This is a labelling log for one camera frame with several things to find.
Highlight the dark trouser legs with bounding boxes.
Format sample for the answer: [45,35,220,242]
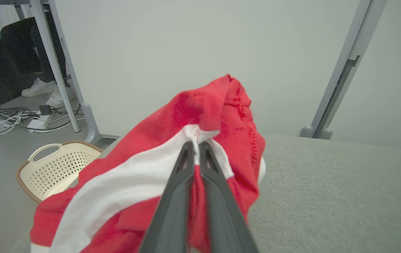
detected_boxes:
[30,11,69,85]

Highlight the grey metal table leg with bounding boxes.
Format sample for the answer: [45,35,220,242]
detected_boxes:
[47,0,101,144]

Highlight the black chair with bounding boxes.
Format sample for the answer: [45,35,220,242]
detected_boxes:
[0,18,44,106]

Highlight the cream perforated laundry basket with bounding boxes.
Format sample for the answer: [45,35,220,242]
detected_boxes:
[15,141,104,204]

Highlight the grey metal table frame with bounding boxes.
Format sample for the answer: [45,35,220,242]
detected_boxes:
[0,0,82,133]

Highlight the red shorts with white stripes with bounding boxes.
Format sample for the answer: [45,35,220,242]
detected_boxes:
[30,74,267,253]

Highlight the white sneaker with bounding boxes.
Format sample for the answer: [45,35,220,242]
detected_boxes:
[45,85,76,109]
[21,78,57,98]

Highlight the grey partition post with feet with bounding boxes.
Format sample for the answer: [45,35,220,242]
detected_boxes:
[299,0,389,140]

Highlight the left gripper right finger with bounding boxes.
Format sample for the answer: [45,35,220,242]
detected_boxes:
[200,142,260,253]

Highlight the white power strip with cables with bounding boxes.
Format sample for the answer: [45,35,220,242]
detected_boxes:
[0,98,81,133]

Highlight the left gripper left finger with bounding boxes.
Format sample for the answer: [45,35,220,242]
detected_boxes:
[139,142,196,253]

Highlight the white cable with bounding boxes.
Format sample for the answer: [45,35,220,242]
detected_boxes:
[0,53,25,136]

